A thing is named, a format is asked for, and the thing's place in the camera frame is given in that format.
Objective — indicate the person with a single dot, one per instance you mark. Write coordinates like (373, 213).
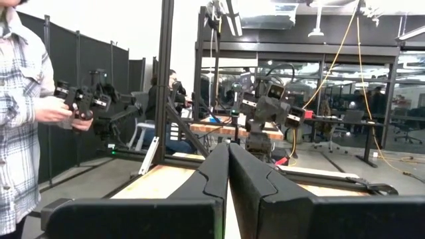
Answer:
(20, 132)
(156, 99)

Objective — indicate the white chair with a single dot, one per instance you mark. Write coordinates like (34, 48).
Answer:
(142, 127)

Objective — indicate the wooden work table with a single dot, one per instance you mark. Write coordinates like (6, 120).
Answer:
(225, 130)

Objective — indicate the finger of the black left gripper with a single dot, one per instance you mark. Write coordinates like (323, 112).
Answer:
(247, 107)
(295, 117)

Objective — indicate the black aluminium frame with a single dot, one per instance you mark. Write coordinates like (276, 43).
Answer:
(164, 83)

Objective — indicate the black office desk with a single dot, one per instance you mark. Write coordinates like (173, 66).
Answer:
(348, 122)

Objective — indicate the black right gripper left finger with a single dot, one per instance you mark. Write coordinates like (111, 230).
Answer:
(149, 219)

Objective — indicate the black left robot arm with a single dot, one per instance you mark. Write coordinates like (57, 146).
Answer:
(259, 142)

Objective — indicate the black partition panel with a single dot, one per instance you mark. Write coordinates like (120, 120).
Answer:
(96, 66)

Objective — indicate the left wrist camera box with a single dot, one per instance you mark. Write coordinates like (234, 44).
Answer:
(275, 91)

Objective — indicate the person's hand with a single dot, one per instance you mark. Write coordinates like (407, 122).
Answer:
(50, 109)
(81, 124)

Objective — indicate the small red part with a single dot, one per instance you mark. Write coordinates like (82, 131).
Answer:
(281, 161)

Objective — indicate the silver aluminium extrusion piece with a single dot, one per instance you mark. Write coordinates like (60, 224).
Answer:
(149, 154)

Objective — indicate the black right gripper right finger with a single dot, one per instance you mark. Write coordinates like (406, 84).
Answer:
(299, 219)

